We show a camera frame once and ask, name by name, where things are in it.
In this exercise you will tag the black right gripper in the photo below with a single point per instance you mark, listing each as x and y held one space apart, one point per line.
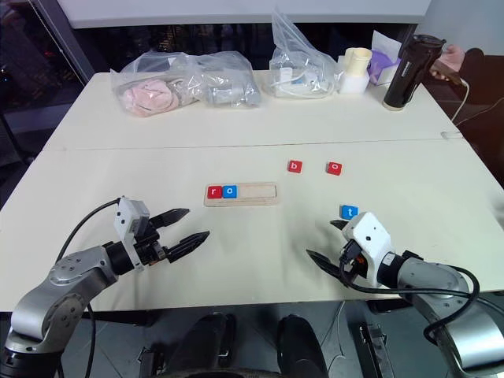
354 264

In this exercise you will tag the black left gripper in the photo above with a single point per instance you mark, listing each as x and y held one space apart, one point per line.
150 247

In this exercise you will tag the red o tile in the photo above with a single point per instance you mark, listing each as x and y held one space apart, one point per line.
334 168

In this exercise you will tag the wooden letter tray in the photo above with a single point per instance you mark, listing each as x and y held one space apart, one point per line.
256 199

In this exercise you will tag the red b tile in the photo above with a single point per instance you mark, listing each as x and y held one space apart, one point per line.
294 166

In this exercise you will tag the dark phone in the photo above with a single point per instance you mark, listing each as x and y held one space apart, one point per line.
449 76

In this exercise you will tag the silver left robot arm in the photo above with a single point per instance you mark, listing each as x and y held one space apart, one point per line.
59 283

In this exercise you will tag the person dark sleeved forearm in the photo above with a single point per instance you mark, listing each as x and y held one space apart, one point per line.
484 78

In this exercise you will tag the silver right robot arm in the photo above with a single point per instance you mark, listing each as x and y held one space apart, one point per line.
453 299

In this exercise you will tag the blue t tile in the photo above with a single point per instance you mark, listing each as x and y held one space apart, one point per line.
349 212

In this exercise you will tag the red r tile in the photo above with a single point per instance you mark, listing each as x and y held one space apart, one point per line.
214 192

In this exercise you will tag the blue o tile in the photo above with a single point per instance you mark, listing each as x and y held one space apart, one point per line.
230 191

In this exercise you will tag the person bare hand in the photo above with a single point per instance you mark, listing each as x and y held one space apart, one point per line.
453 59

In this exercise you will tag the dark rounded shape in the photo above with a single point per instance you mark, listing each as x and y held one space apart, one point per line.
301 342
204 342

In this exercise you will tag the pink cloth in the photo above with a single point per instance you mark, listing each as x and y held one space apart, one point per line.
149 96

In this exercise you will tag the grey wrapped item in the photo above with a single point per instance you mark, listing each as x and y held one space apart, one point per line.
232 96

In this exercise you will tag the small clear tape piece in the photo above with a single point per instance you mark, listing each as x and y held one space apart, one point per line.
451 134

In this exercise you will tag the clear bag with cloth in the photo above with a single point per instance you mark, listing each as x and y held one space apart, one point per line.
189 71

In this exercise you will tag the cream plastic cup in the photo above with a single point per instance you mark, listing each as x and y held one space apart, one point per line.
359 61

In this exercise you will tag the black thermos bottle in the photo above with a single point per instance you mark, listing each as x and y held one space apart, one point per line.
407 73

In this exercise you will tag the white purple tissue pack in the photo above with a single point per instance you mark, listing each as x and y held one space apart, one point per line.
384 55

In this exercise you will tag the clear bag with charger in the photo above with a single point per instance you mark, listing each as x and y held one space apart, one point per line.
299 51

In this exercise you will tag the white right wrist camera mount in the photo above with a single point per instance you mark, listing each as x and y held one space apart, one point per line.
368 236

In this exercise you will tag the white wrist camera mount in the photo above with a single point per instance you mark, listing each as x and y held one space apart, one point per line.
368 236
126 220

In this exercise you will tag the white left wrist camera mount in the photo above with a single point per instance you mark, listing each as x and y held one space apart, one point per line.
126 220

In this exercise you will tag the black metal floor frame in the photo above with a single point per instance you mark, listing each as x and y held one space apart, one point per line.
151 360
374 346

